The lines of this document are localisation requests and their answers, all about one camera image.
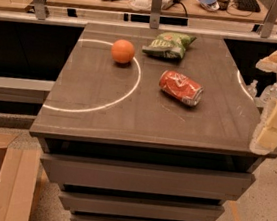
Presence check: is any right metal bracket post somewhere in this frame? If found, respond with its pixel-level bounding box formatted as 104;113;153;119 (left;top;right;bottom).
258;0;277;39

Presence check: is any middle metal bracket post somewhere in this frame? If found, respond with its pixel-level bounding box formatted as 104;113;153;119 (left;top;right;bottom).
149;0;162;29

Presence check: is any clear plastic bottle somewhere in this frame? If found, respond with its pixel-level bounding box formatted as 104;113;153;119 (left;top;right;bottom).
247;79;258;97
259;82;277;104

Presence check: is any black keyboard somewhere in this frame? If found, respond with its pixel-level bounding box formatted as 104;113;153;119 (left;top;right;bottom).
233;0;261;12

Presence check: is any orange fruit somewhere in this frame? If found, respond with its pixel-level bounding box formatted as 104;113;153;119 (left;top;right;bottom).
111;39;135;64

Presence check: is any green chip bag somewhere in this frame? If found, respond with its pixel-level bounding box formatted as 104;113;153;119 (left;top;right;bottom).
142;32;196;59

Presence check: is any white round object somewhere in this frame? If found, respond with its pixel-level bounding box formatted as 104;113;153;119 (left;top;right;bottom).
128;0;151;11

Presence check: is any red coke can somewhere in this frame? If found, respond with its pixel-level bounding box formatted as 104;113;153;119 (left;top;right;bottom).
159;70;203;107

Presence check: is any grey drawer cabinet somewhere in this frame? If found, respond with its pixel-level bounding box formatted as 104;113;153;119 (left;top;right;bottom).
17;15;277;221

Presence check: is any cardboard box with items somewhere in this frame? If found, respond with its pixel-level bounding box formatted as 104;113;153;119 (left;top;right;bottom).
0;134;41;221

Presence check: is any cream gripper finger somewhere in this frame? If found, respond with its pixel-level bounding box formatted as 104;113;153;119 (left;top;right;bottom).
250;98;277;155
256;51;277;73

